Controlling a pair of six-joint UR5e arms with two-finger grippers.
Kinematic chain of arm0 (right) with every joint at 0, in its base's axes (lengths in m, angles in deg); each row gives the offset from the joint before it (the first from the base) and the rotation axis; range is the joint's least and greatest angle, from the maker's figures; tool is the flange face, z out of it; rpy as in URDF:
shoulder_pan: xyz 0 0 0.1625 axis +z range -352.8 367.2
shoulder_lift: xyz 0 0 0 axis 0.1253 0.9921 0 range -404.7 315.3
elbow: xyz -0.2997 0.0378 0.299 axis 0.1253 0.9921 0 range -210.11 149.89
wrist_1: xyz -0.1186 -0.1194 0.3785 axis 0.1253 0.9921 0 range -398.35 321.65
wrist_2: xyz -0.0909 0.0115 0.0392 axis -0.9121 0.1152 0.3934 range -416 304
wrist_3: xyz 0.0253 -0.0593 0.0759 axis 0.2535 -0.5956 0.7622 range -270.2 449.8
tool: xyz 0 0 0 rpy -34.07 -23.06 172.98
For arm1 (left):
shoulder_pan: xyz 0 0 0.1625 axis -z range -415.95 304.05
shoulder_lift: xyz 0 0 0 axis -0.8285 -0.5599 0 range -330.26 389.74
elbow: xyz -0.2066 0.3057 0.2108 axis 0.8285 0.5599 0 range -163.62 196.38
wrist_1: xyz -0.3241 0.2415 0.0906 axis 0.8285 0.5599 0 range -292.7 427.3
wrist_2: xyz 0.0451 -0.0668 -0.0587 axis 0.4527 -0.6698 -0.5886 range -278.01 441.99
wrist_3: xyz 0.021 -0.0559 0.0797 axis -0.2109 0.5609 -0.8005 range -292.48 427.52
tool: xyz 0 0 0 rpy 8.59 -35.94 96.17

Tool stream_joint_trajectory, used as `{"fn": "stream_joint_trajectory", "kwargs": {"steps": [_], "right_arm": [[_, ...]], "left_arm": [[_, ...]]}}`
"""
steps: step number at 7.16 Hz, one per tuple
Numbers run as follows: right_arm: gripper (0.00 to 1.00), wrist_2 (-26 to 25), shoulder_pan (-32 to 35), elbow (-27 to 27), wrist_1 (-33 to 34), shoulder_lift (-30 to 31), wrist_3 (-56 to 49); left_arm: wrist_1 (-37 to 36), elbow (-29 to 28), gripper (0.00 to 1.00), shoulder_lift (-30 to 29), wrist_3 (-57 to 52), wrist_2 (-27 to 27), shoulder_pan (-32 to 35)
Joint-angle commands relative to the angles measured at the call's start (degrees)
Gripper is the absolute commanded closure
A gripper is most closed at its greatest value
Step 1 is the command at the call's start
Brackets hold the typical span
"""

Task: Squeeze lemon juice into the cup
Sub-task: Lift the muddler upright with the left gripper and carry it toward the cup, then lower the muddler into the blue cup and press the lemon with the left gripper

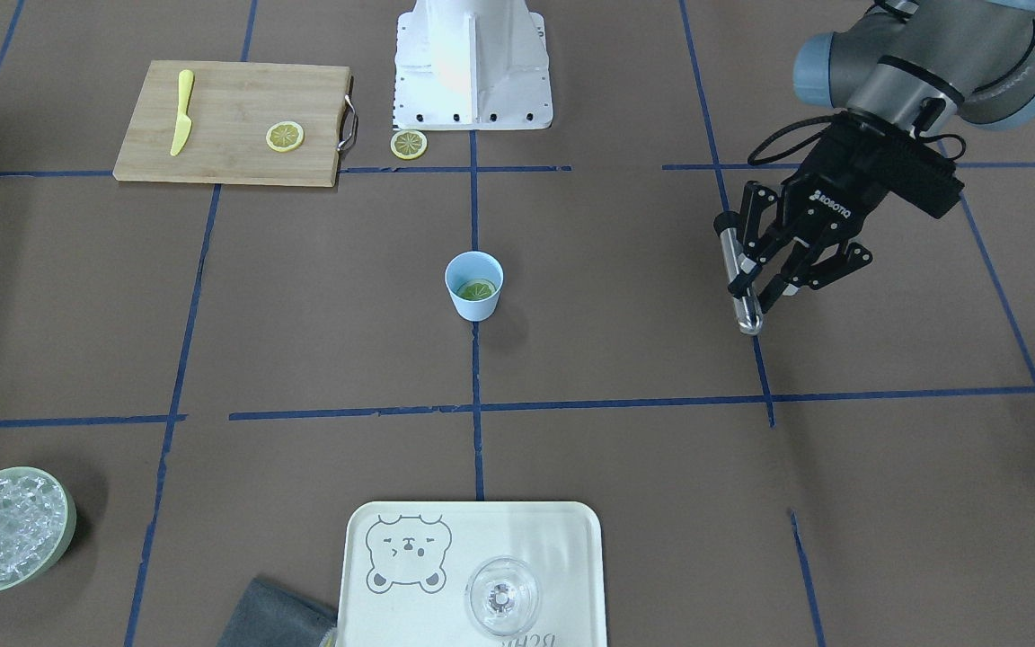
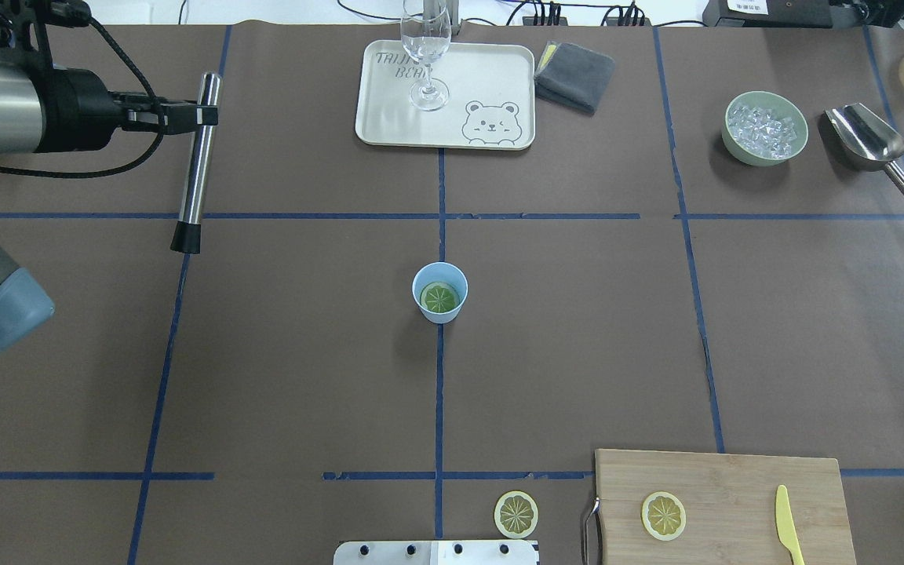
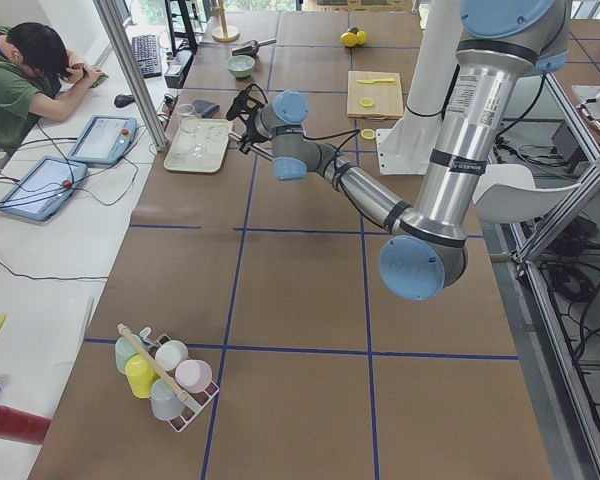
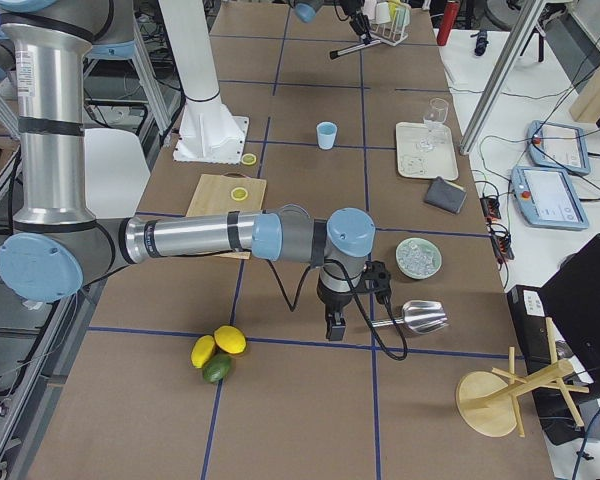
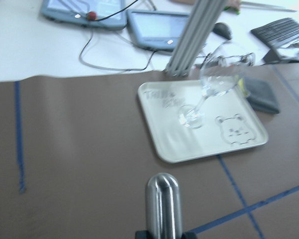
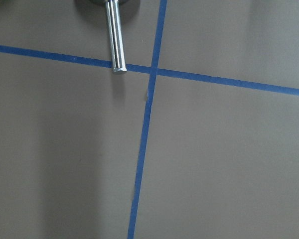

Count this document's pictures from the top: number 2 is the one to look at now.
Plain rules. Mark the wooden cutting board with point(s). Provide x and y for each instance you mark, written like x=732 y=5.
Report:
x=730 y=505

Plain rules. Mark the light blue cup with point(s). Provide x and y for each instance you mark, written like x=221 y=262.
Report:
x=447 y=273

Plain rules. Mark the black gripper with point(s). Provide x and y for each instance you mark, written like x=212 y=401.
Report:
x=78 y=108

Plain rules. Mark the yellow plastic knife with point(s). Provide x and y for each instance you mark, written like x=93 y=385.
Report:
x=785 y=526

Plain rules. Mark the green bowl of ice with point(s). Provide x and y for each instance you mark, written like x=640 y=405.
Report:
x=763 y=129

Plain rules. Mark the grey folded cloth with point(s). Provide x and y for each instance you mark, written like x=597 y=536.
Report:
x=574 y=76

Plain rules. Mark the lemon slice on board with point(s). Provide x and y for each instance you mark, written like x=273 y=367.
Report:
x=663 y=516

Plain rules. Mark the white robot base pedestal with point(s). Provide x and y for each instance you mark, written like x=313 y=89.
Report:
x=497 y=551

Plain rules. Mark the clear wine glass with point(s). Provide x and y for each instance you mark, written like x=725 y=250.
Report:
x=426 y=31

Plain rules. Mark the steel muddler black tip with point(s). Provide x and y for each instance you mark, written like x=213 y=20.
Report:
x=187 y=235

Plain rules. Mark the metal ice scoop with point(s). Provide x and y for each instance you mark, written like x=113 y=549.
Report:
x=869 y=142

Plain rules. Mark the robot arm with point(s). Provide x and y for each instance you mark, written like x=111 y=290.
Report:
x=24 y=304

